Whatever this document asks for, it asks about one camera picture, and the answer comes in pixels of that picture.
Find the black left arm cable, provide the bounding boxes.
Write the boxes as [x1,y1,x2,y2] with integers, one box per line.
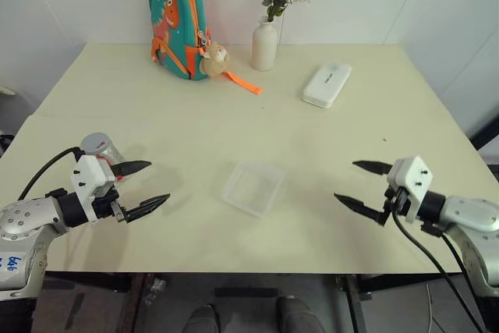
[16,147,86,202]

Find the dark rounded shape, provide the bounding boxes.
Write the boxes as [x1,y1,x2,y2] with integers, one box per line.
[182,303,222,333]

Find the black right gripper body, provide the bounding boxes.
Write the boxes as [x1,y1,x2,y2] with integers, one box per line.
[384,186,411,218]

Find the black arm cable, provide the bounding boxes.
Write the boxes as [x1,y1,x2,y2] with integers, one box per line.
[16,147,86,202]
[391,207,487,333]
[420,220,477,295]

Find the white ceramic vase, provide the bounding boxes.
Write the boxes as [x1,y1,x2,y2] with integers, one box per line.
[251,15,279,73]

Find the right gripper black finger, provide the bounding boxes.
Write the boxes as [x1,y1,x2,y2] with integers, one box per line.
[351,159,391,177]
[333,192,390,228]

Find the clear plastic square container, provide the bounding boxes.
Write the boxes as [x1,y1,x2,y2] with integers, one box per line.
[221,160,286,219]

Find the teal dinosaur backpack orange straps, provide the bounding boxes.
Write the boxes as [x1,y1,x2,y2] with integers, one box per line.
[147,0,263,97]

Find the white rectangular case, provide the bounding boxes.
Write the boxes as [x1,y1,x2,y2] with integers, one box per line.
[300,61,353,109]

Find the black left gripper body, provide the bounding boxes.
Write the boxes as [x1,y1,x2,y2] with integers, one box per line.
[92,188,132,225]

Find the thin white floor cable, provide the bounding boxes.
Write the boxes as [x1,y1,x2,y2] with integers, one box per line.
[423,282,434,332]

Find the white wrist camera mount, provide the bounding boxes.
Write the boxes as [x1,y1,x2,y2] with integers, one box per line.
[385,155,435,225]
[69,154,118,225]

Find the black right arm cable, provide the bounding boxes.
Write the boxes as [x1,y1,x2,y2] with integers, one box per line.
[420,220,477,295]
[391,207,487,333]

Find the beige plush toy keychain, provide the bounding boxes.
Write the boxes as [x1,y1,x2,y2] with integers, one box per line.
[199,41,232,77]

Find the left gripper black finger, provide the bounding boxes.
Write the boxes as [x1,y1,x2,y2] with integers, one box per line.
[124,193,172,224]
[110,159,154,178]

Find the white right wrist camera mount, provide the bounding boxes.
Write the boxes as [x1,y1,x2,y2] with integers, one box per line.
[385,155,435,225]

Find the dark object beside table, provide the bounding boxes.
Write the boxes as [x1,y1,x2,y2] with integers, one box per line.
[0,83,37,157]

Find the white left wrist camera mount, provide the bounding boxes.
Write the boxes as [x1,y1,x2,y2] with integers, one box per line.
[69,154,118,225]

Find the grey plastic container lid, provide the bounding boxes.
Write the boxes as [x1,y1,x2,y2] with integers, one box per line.
[80,132,109,154]

